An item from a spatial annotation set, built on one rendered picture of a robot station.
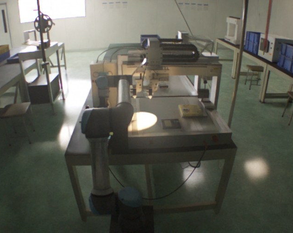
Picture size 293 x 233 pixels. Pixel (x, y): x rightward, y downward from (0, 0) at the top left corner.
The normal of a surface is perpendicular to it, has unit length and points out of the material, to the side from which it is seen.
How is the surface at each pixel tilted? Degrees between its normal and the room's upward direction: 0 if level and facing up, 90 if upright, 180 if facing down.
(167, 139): 90
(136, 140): 90
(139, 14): 90
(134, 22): 90
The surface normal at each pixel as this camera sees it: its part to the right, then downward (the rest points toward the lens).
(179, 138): 0.07, 0.46
